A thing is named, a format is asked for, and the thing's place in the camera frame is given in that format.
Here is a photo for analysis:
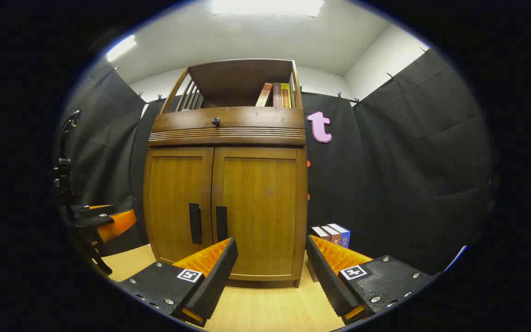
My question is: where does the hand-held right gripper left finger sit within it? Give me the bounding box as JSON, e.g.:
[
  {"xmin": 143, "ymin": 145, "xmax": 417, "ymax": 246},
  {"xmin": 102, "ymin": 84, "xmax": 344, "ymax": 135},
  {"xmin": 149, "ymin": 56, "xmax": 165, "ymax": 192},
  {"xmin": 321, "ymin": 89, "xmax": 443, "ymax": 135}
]
[{"xmin": 119, "ymin": 237, "xmax": 239, "ymax": 328}]

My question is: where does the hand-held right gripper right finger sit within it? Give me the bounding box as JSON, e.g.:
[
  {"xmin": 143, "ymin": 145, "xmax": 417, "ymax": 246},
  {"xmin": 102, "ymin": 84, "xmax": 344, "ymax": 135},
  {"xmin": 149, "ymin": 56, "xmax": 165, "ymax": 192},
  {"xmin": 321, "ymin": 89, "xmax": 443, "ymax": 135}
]
[{"xmin": 306, "ymin": 234, "xmax": 433, "ymax": 326}]

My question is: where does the wooden cabinet door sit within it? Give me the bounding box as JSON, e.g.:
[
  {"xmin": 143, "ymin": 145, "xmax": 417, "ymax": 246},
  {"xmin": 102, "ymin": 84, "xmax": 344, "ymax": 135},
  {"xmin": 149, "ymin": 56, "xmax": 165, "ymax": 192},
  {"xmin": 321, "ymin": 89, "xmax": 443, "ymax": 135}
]
[
  {"xmin": 211, "ymin": 148, "xmax": 307, "ymax": 282},
  {"xmin": 145, "ymin": 148, "xmax": 214, "ymax": 264}
]

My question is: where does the wooden double-door shoe cabinet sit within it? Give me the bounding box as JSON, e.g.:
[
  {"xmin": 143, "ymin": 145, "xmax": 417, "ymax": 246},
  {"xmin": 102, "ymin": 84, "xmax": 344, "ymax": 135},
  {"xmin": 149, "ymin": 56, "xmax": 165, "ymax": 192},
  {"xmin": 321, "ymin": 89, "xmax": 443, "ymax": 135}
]
[{"xmin": 143, "ymin": 59, "xmax": 309, "ymax": 289}]

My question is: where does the wooden cabinet drawer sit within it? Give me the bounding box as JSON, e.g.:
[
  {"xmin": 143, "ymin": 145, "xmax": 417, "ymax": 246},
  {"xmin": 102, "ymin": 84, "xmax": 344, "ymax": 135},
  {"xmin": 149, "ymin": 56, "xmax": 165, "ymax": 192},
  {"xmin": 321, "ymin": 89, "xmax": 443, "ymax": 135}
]
[{"xmin": 152, "ymin": 107, "xmax": 306, "ymax": 134}]

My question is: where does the brown cover book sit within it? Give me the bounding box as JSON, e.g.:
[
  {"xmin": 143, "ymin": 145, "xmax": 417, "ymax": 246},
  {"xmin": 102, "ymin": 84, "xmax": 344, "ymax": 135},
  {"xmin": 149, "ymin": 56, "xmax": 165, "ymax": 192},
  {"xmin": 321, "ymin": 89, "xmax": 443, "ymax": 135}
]
[{"xmin": 321, "ymin": 225, "xmax": 342, "ymax": 245}]

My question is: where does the blue cover book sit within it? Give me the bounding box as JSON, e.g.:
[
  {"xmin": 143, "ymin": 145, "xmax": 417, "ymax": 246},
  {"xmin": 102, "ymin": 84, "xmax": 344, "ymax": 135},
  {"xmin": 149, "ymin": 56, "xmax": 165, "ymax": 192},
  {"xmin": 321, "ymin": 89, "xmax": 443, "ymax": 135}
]
[{"xmin": 328, "ymin": 223, "xmax": 351, "ymax": 249}]

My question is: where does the black backdrop cloth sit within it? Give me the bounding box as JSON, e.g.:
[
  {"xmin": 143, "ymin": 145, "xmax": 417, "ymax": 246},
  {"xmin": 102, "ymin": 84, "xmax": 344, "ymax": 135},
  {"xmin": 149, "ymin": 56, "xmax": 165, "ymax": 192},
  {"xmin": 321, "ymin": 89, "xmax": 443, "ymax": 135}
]
[{"xmin": 60, "ymin": 48, "xmax": 494, "ymax": 275}]

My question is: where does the small ceiling light panel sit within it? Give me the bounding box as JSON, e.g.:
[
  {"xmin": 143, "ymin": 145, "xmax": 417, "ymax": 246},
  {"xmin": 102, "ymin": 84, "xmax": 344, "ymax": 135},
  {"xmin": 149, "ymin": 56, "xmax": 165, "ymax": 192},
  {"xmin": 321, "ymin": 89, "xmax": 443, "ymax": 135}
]
[{"xmin": 106, "ymin": 35, "xmax": 137, "ymax": 63}]

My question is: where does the large ceiling light panel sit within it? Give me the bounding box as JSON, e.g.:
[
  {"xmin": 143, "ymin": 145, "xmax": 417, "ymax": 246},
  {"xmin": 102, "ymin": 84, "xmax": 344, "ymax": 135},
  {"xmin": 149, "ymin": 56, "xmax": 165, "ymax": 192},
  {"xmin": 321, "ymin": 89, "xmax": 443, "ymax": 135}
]
[{"xmin": 211, "ymin": 0, "xmax": 325, "ymax": 18}]

